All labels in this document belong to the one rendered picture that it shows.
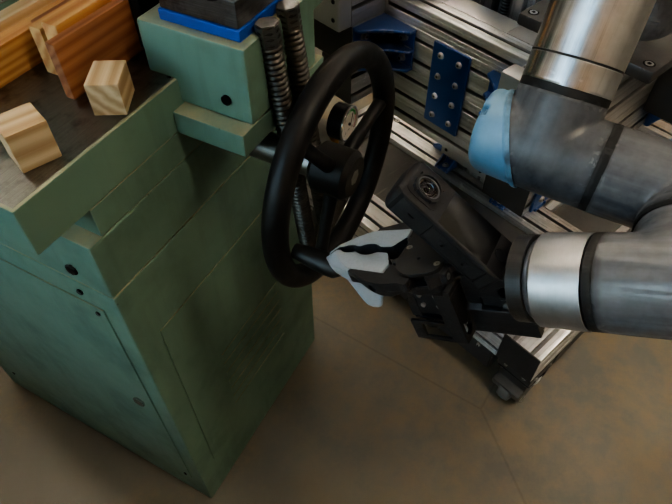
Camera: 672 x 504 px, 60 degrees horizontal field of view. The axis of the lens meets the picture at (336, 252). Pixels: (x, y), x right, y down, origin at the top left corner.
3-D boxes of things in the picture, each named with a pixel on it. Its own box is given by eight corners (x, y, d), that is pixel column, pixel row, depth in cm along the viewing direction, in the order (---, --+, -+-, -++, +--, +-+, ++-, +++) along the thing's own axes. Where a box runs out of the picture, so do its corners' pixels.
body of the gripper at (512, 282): (410, 338, 55) (537, 357, 47) (377, 270, 51) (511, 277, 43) (443, 283, 59) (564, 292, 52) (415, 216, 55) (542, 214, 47)
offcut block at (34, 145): (46, 137, 58) (29, 101, 54) (62, 156, 56) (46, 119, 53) (8, 154, 56) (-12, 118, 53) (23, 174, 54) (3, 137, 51)
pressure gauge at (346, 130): (341, 158, 99) (341, 119, 93) (321, 151, 101) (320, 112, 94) (357, 137, 103) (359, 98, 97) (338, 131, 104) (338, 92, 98)
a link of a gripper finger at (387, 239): (347, 290, 62) (422, 297, 56) (324, 247, 59) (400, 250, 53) (361, 271, 64) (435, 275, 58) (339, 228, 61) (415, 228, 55)
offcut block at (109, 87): (103, 90, 63) (92, 60, 60) (135, 89, 63) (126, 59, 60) (94, 116, 60) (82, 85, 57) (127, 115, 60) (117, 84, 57)
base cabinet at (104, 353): (212, 503, 122) (112, 306, 68) (11, 384, 139) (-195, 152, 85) (317, 338, 148) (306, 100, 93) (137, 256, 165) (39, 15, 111)
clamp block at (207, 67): (251, 128, 63) (241, 53, 56) (152, 94, 67) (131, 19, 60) (318, 61, 72) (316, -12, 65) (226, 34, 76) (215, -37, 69)
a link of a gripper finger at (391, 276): (345, 293, 54) (427, 300, 49) (338, 280, 54) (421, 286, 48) (369, 259, 57) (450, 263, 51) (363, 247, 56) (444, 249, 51)
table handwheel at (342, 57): (410, -11, 61) (404, 169, 86) (249, -50, 67) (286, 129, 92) (267, 191, 48) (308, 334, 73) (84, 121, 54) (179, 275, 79)
